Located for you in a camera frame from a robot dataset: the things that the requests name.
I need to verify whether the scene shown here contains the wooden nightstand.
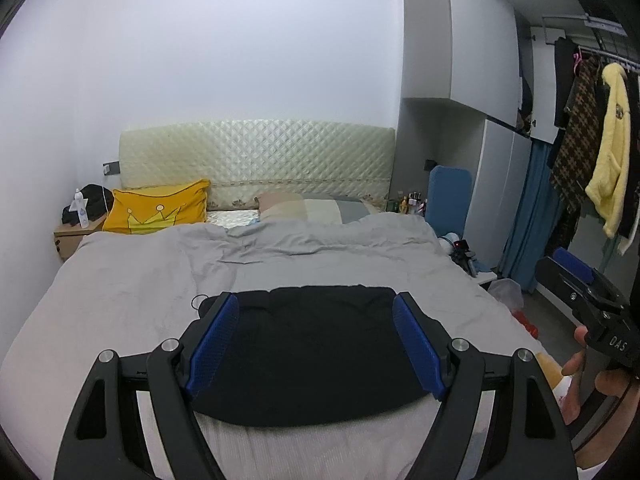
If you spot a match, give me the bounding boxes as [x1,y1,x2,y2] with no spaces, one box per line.
[53,214,107,261]

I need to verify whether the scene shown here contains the yellow fleece hanging garment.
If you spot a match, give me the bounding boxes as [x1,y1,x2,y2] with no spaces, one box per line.
[586,63,631,238]

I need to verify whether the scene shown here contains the black device on side table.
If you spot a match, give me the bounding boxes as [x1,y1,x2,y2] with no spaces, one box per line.
[450,240,478,278]

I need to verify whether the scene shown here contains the grey patchwork pillow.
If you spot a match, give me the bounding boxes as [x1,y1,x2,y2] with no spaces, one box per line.
[257,192,380,224]

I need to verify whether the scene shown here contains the white spray bottle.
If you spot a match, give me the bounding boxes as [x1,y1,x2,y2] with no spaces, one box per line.
[70,188,89,229]

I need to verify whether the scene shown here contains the cream quilted headboard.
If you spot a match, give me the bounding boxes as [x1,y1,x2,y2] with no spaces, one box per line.
[119,119,396,210]

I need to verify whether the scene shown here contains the brown houndstooth hanging coat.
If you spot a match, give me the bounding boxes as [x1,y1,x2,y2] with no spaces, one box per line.
[550,54,608,214]

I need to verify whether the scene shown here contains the person's right hand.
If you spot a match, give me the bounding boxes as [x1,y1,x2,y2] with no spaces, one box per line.
[561,325,639,479]

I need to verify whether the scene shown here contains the blue padded chair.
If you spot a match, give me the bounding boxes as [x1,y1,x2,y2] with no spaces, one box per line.
[424,165,473,236]

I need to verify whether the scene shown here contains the black clothing on nightstand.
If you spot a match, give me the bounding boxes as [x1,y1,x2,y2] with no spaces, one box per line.
[61,184,114,226]

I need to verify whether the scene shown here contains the translucent plastic bag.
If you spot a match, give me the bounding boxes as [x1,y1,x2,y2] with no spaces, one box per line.
[488,278,524,313]

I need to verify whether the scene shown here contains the yellow crown pillow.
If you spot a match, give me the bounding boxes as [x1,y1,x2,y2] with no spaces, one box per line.
[102,179,209,234]

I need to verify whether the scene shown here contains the blue curtain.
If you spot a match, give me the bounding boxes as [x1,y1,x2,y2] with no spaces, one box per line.
[498,140,562,292]

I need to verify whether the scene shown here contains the white side table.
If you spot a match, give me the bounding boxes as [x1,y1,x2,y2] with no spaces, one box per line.
[474,271,498,285]

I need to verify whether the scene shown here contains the grey white wardrobe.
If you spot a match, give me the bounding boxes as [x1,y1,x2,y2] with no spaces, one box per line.
[390,0,532,268]

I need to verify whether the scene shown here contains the black puffer jacket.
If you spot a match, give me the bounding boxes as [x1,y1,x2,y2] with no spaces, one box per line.
[194,285,431,427]

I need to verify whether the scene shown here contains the red orange bag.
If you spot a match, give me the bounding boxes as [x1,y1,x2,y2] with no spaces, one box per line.
[512,310,539,339]

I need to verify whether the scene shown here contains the small bottles on shelf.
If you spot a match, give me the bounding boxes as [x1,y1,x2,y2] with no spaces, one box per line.
[386,191,426,216]

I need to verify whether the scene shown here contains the wall power socket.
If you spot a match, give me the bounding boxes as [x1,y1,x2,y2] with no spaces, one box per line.
[102,160,120,177]

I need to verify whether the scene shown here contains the grey duvet bed cover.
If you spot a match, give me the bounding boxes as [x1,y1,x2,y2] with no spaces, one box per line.
[1,214,542,479]

